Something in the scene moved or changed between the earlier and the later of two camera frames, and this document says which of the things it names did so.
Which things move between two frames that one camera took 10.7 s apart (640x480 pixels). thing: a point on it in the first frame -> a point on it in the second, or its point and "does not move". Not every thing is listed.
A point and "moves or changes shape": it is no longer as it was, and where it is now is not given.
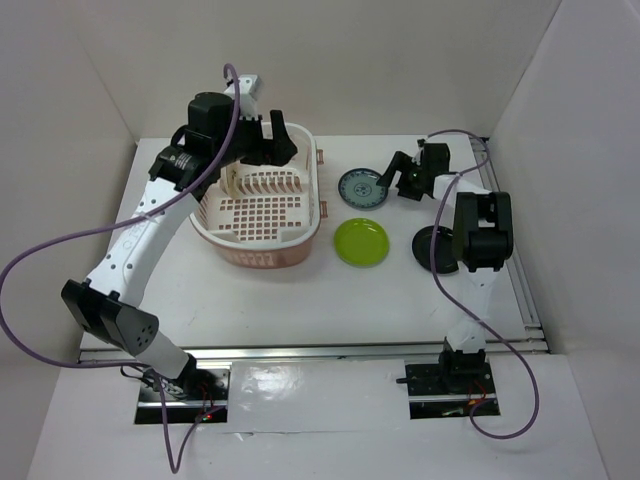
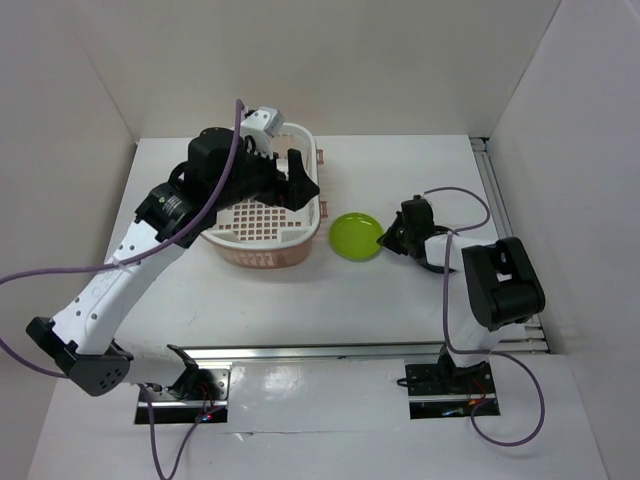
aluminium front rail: (306, 352) does not move
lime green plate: (361, 242) moves or changes shape
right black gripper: (401, 162) -> (389, 240)
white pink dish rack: (264, 217) does not move
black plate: (446, 261) does not move
